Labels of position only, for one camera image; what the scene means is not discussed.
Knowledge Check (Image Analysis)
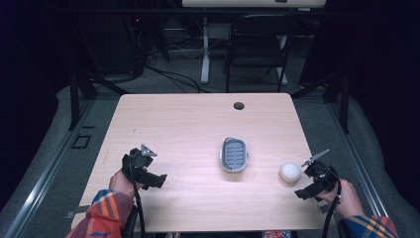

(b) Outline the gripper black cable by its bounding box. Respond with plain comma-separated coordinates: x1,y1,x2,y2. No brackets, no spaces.
128,152,147,238
321,167,343,238

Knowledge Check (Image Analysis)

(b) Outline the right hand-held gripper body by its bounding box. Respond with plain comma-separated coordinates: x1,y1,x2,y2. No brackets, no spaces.
294,160,340,203

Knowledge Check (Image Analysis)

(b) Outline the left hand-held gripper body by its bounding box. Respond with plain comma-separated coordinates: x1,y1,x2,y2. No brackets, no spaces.
121,147,168,191

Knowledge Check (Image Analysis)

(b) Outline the black floor cable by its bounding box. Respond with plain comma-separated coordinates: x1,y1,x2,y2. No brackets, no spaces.
145,63,212,94

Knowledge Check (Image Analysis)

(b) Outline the white desk with legs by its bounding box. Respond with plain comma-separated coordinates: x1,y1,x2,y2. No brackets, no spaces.
181,0,328,85

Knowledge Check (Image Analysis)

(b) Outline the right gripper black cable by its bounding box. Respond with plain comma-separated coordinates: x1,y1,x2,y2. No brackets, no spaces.
321,167,343,238

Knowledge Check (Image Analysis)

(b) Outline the person's right hand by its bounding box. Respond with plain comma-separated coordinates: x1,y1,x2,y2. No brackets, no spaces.
317,178,367,220

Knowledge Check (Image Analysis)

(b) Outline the black metal stand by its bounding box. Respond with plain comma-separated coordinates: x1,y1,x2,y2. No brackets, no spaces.
290,70,351,135

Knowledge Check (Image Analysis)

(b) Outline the black folding chair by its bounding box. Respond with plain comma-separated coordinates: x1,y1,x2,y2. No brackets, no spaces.
224,13,301,93

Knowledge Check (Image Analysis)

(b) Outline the black square floor frame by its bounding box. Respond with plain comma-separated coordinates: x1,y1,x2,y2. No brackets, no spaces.
70,133,93,151

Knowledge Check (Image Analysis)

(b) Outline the metal floor rail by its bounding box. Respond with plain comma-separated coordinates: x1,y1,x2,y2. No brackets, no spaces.
2,98,97,238
325,102,389,218

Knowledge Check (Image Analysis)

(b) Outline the person's left hand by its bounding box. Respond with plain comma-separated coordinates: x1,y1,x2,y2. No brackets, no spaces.
108,169,145,199

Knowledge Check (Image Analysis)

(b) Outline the white round soap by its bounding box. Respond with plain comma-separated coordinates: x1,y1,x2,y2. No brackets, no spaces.
278,162,302,184

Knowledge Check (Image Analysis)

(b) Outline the grey tape strip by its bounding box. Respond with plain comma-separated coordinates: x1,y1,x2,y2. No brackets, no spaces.
63,204,91,220

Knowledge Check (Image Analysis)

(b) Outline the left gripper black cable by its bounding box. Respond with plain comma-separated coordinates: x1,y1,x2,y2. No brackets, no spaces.
128,152,147,238

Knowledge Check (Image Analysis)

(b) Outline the person's patterned lap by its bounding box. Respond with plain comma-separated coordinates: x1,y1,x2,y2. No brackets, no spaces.
262,230,293,238

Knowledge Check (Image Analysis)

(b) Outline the grey soap dish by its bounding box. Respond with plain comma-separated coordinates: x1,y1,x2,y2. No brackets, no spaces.
219,136,250,174

